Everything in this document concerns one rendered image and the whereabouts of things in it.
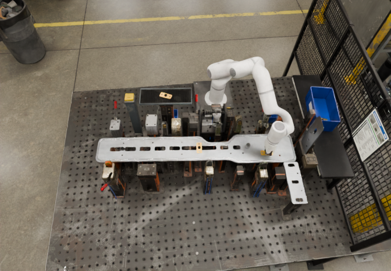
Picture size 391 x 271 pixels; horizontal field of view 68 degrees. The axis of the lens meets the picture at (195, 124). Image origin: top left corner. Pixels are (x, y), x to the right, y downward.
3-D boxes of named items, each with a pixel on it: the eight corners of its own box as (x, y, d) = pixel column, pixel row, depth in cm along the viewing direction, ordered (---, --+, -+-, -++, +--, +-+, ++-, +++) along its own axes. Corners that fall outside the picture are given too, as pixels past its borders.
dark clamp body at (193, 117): (187, 151, 233) (186, 125, 201) (186, 137, 241) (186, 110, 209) (199, 151, 234) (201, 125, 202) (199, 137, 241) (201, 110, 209)
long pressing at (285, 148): (93, 166, 193) (93, 165, 192) (99, 137, 205) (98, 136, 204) (297, 162, 198) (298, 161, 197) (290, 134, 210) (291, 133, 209)
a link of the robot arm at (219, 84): (208, 81, 236) (211, 60, 216) (228, 75, 241) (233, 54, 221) (214, 92, 231) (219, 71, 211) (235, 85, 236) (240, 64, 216)
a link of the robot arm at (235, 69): (225, 75, 229) (207, 81, 224) (221, 60, 226) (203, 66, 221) (259, 74, 182) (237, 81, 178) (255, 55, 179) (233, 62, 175)
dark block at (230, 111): (221, 145, 237) (227, 116, 202) (220, 138, 241) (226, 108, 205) (227, 145, 237) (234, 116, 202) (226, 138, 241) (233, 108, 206)
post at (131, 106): (133, 134, 241) (123, 102, 204) (134, 127, 245) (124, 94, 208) (142, 134, 241) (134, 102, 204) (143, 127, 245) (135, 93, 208)
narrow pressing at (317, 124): (304, 154, 200) (323, 128, 171) (300, 140, 206) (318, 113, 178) (305, 154, 200) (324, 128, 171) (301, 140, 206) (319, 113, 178)
